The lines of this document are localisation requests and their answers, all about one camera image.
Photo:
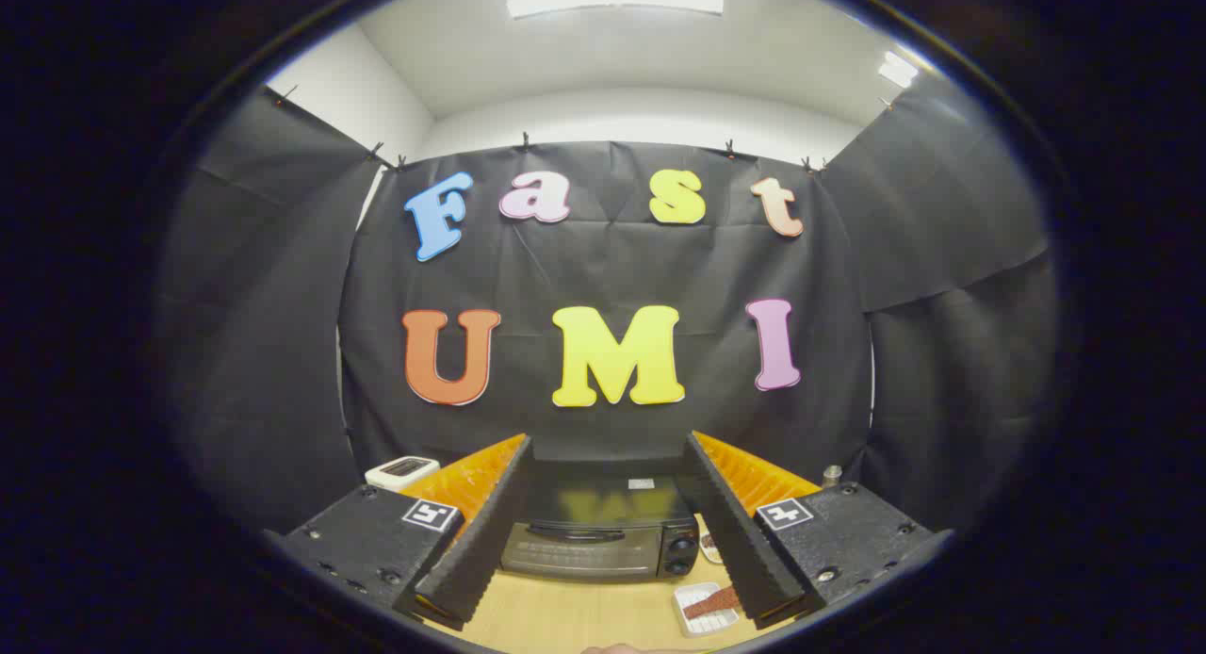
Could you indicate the red-brown meat slice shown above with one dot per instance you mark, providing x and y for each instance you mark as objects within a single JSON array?
[{"x": 713, "y": 602}]

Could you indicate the white rectangular plastic tray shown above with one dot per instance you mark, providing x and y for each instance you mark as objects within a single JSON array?
[{"x": 692, "y": 594}]

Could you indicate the clear glass bottle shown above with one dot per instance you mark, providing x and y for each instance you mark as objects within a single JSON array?
[{"x": 831, "y": 476}]

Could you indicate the small ceiling light panel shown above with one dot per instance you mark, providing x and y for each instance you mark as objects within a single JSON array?
[{"x": 898, "y": 70}]

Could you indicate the black toaster oven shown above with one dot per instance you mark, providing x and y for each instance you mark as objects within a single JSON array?
[{"x": 603, "y": 541}]

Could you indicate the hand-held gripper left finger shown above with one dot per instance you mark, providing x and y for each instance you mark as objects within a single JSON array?
[{"x": 485, "y": 531}]

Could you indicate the black backdrop cloth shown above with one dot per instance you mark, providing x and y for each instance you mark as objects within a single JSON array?
[{"x": 603, "y": 263}]

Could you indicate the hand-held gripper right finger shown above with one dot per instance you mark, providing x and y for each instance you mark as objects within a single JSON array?
[{"x": 730, "y": 531}]

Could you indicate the white divided dish with grains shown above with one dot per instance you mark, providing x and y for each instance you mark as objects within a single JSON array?
[{"x": 708, "y": 547}]

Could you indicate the white toaster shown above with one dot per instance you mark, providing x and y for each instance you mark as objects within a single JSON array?
[{"x": 400, "y": 471}]

